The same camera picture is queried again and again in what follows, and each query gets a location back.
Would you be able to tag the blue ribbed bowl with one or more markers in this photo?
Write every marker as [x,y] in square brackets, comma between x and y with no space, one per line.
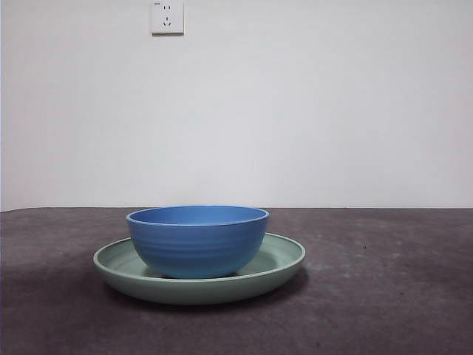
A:
[196,247]

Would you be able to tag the white wall socket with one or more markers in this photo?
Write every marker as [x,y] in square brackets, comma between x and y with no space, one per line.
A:
[167,18]

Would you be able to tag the green round plate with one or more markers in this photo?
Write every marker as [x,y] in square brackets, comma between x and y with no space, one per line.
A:
[199,292]

